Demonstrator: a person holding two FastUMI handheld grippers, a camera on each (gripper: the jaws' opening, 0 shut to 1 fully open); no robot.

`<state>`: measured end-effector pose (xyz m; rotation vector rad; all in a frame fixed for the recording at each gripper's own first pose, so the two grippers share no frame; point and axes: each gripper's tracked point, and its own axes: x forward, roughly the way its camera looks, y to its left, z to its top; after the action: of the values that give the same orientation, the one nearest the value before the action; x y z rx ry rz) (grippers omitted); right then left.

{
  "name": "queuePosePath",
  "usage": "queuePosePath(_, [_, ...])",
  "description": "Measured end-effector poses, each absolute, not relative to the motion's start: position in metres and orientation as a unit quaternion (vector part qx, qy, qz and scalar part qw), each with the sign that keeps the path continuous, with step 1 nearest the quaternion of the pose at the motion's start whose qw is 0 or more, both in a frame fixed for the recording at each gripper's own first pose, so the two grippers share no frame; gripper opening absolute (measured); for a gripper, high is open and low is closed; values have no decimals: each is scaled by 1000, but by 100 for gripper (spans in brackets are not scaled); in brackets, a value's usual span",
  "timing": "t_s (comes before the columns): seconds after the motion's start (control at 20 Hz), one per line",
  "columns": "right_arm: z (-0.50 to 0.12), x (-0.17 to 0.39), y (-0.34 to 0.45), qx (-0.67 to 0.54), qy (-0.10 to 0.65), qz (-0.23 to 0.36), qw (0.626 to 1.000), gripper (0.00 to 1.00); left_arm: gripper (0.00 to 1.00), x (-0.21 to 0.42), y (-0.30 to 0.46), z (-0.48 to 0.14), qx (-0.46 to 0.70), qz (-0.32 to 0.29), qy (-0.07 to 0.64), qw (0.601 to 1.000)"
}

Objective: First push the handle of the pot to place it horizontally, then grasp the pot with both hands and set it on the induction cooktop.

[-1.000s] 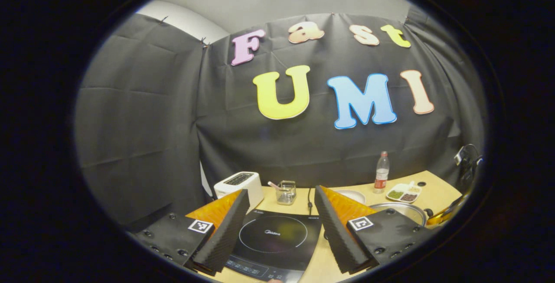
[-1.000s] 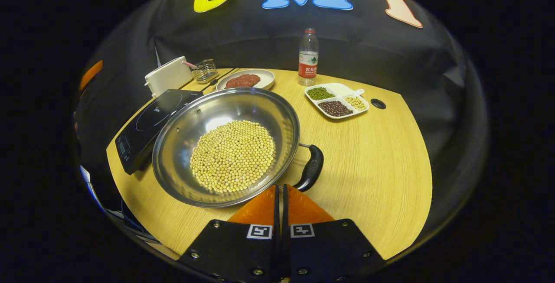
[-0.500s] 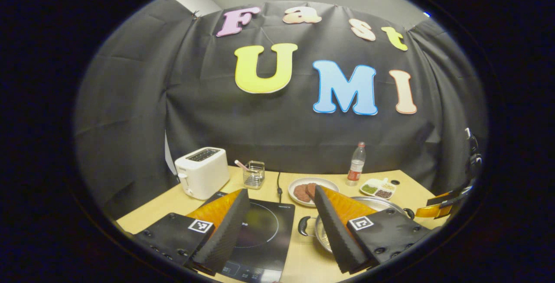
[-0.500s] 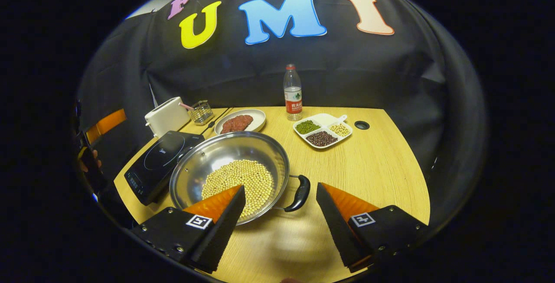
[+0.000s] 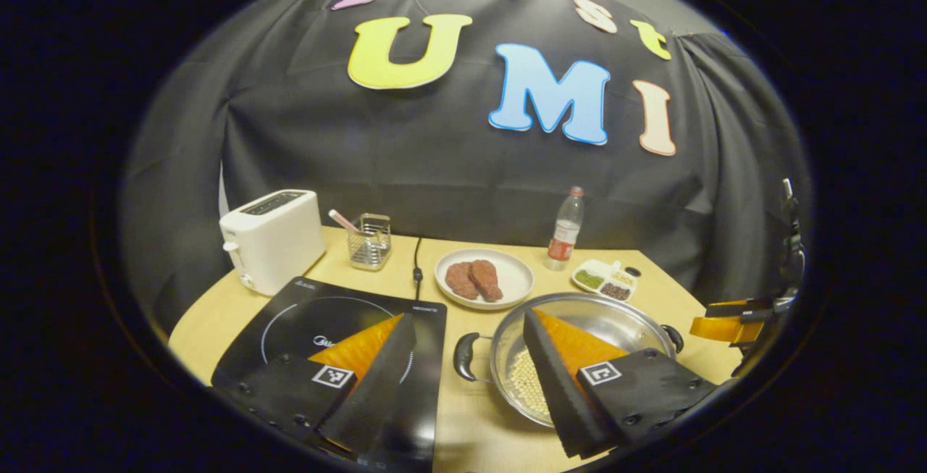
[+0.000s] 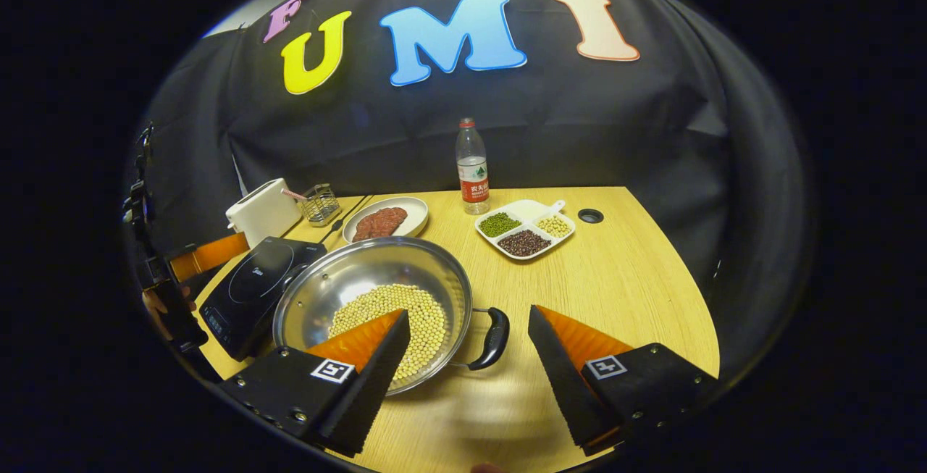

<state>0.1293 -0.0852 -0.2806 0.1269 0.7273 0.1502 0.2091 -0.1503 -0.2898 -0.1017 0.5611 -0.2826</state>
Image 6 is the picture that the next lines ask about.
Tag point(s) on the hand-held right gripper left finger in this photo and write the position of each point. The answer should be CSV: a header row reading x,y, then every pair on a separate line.
x,y
376,379

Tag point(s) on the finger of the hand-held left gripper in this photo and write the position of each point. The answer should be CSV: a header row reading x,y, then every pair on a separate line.
x,y
210,256

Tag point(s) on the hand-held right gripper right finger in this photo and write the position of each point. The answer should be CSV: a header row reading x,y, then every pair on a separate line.
x,y
561,379

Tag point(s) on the black induction cooktop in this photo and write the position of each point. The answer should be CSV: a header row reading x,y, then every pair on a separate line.
x,y
246,292

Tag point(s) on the stainless steel pot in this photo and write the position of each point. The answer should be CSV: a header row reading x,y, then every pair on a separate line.
x,y
347,277

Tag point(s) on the white toaster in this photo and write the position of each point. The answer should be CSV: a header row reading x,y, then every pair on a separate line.
x,y
261,212

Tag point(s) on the pile of soybeans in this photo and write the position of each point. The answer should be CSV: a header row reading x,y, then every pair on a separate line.
x,y
420,314

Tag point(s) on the pink and white stick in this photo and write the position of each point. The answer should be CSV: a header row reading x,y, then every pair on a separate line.
x,y
293,195

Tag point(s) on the pile of red beans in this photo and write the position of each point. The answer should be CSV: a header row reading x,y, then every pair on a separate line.
x,y
523,243

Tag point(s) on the small pile of yellow beans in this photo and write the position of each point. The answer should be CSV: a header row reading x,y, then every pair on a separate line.
x,y
554,226

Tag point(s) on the brown meat slices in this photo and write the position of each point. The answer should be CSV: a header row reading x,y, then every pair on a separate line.
x,y
380,223

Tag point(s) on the black table grommet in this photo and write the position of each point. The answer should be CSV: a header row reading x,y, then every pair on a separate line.
x,y
591,216

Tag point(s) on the pile of green beans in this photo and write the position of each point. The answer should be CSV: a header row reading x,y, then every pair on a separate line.
x,y
500,224

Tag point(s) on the white oval plate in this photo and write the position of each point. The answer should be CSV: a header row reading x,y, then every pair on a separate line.
x,y
414,216

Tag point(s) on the white divided dish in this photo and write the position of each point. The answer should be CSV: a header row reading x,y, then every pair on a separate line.
x,y
529,210

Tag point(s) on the red label water bottle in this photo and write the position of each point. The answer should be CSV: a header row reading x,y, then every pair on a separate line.
x,y
472,169

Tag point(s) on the black backdrop cloth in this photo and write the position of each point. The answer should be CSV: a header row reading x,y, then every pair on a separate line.
x,y
579,132

